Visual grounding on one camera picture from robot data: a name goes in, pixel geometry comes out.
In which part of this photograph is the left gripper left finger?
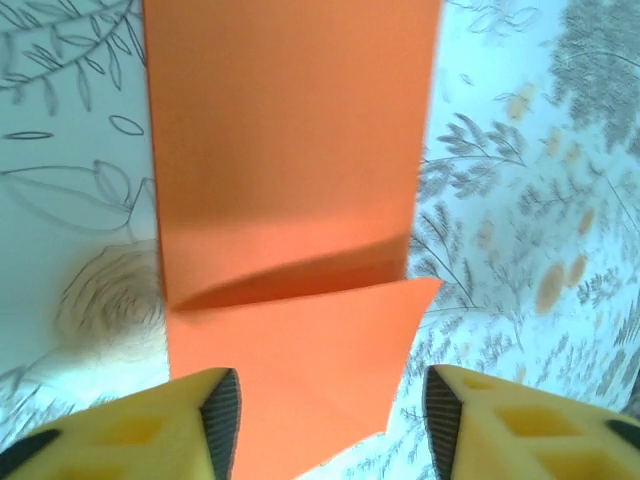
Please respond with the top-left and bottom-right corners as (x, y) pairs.
(0, 367), (243, 480)

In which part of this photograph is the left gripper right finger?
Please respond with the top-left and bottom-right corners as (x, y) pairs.
(423, 364), (640, 480)

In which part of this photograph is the orange square paper sheet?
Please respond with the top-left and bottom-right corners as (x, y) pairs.
(141, 0), (444, 479)

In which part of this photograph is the floral patterned table cover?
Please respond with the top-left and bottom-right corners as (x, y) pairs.
(0, 0), (640, 480)

